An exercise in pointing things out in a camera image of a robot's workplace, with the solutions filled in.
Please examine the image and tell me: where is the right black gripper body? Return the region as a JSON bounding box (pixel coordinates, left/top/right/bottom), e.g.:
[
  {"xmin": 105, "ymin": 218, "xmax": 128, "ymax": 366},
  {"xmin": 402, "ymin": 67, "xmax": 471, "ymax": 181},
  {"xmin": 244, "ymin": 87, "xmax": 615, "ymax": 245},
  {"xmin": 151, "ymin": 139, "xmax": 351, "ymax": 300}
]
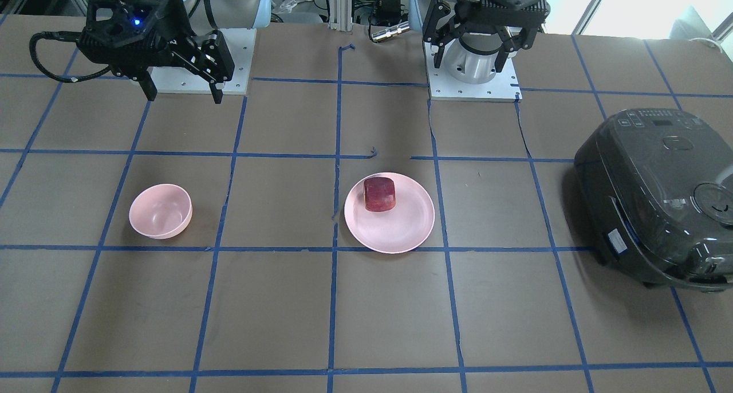
[{"xmin": 76, "ymin": 0, "xmax": 195, "ymax": 76}]

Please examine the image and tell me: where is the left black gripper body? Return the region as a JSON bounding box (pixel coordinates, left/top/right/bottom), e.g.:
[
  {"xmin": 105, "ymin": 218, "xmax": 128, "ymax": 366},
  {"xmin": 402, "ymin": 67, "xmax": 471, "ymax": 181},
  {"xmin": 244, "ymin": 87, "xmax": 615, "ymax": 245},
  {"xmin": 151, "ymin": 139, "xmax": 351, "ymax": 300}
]
[{"xmin": 454, "ymin": 0, "xmax": 550, "ymax": 36}]

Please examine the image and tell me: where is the pink bowl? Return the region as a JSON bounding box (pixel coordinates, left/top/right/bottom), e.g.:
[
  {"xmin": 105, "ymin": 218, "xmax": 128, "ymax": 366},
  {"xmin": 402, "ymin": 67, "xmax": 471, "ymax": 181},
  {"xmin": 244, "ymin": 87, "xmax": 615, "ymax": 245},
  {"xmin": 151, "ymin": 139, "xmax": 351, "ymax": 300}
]
[{"xmin": 128, "ymin": 183, "xmax": 193, "ymax": 239}]

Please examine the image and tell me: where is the red apple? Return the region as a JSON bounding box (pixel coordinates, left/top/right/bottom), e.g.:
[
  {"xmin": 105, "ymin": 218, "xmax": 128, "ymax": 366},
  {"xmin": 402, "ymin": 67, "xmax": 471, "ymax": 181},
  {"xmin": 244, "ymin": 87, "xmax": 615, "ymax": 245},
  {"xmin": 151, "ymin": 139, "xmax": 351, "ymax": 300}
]
[{"xmin": 363, "ymin": 176, "xmax": 396, "ymax": 212}]

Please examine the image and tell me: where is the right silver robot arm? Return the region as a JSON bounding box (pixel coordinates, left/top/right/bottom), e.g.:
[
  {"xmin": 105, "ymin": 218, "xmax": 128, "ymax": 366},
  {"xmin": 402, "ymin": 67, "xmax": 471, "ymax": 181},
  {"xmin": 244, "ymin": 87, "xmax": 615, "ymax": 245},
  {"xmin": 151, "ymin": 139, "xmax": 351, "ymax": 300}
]
[{"xmin": 76, "ymin": 0, "xmax": 271, "ymax": 104}]

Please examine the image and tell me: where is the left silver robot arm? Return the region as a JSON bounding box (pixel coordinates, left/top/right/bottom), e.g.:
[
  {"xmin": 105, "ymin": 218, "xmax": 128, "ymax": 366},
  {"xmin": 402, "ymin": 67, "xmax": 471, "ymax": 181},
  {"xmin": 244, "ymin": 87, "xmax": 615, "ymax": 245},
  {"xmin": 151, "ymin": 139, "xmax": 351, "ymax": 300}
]
[{"xmin": 409, "ymin": 0, "xmax": 550, "ymax": 84}]

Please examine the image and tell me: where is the pink plate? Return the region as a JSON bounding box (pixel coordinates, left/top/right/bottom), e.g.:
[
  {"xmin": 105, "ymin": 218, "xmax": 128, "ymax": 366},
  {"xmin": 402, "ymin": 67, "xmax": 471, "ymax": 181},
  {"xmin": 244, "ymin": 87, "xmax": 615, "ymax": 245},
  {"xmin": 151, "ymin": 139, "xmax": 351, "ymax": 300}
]
[{"xmin": 342, "ymin": 172, "xmax": 436, "ymax": 254}]

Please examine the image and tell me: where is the silver metal cylinder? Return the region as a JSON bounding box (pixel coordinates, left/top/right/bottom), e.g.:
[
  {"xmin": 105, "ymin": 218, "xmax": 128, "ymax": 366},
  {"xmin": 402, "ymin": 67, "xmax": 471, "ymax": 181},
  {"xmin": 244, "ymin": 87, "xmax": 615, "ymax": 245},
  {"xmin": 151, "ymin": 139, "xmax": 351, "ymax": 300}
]
[{"xmin": 369, "ymin": 21, "xmax": 411, "ymax": 44}]

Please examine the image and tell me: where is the black power adapter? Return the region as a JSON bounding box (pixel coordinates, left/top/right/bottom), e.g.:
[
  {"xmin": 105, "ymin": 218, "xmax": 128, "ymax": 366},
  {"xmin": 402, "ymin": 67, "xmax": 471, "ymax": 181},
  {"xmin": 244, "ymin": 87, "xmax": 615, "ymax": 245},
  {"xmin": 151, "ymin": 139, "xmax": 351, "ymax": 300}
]
[{"xmin": 373, "ymin": 0, "xmax": 401, "ymax": 19}]

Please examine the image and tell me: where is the black rice cooker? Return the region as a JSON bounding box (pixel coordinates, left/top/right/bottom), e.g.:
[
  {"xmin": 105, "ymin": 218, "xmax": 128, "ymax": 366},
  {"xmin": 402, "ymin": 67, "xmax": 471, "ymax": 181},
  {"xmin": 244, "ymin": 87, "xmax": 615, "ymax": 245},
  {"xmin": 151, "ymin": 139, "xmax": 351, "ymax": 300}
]
[{"xmin": 574, "ymin": 108, "xmax": 732, "ymax": 292}]

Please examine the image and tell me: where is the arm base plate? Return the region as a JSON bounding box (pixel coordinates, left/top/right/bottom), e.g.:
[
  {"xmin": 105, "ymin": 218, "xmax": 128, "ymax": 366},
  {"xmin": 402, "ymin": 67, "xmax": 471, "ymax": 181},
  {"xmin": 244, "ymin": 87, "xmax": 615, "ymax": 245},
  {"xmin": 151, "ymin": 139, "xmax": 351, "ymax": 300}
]
[
  {"xmin": 423, "ymin": 33, "xmax": 523, "ymax": 103},
  {"xmin": 150, "ymin": 28, "xmax": 257, "ymax": 95}
]

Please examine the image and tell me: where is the aluminium frame post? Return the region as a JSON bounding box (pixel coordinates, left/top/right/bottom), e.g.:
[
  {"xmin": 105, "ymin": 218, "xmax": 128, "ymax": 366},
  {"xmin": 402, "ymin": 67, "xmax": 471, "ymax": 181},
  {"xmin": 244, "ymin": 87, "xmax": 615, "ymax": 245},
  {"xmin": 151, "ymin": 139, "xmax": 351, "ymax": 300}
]
[{"xmin": 328, "ymin": 0, "xmax": 353, "ymax": 33}]

